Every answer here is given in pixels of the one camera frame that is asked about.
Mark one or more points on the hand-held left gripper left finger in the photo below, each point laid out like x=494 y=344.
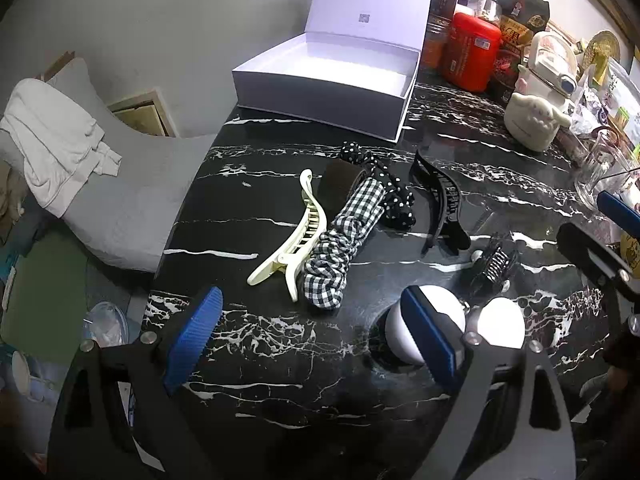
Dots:
x=197 y=335

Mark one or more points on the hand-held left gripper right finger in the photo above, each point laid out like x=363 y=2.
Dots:
x=427 y=335

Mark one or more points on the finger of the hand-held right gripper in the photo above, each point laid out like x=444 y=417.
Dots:
x=620 y=212
x=590 y=255

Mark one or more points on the black lace claw clip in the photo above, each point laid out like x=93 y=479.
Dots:
x=492 y=265

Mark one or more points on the black white gingham scrunchie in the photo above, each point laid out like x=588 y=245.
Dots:
x=335 y=245

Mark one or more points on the black polka-dot scrunchie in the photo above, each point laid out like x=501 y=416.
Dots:
x=395 y=205

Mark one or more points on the black banana hair clip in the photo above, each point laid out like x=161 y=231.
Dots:
x=445 y=195

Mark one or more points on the cream banana hair clip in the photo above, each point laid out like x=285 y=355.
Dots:
x=305 y=232

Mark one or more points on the brown hair band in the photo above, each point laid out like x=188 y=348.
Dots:
x=340 y=185

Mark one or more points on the lavender gift box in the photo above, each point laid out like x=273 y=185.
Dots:
x=325 y=75

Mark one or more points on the clear glass pitcher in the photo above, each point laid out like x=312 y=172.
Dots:
x=600 y=165

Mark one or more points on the clear plastic container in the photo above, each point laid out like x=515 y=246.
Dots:
x=105 y=325

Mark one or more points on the grey chair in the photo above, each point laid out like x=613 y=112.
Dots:
x=130 y=200

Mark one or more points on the green floor mat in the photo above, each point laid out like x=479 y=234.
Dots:
x=45 y=300

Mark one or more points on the gold decorative plate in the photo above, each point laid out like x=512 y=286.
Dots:
x=602 y=50

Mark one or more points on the red canister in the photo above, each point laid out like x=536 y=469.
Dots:
x=470 y=55

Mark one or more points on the black oats bag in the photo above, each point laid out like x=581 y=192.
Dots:
x=522 y=15

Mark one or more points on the white cloth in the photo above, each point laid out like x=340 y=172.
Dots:
x=50 y=145

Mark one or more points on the glass jar black lid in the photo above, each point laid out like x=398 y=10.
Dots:
x=489 y=9

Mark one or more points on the orange label jar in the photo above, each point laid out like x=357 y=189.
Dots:
x=432 y=45

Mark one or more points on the wooden frame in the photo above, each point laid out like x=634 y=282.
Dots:
x=142 y=115

